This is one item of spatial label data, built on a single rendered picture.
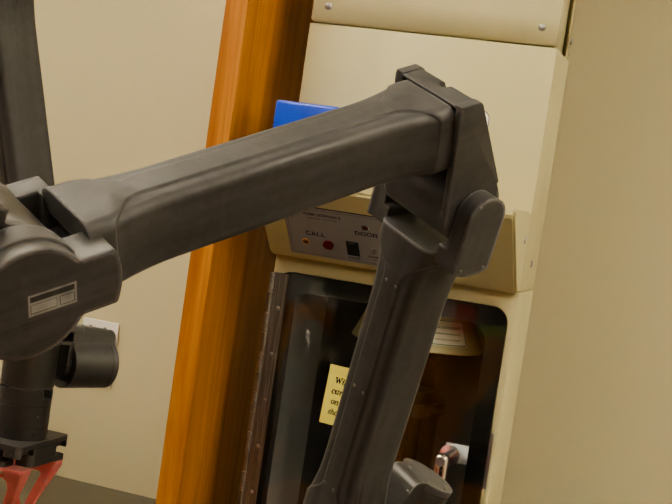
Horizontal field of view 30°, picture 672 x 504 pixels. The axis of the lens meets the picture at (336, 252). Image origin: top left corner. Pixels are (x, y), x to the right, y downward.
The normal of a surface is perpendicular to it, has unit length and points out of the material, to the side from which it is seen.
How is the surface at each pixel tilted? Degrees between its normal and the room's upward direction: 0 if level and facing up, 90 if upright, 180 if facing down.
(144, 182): 31
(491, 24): 90
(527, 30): 90
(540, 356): 90
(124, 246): 102
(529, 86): 90
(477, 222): 111
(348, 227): 135
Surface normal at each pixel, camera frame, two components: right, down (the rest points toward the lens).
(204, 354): 0.94, 0.15
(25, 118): 0.68, 0.08
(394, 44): -0.31, 0.00
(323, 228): -0.32, 0.70
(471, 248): 0.62, 0.48
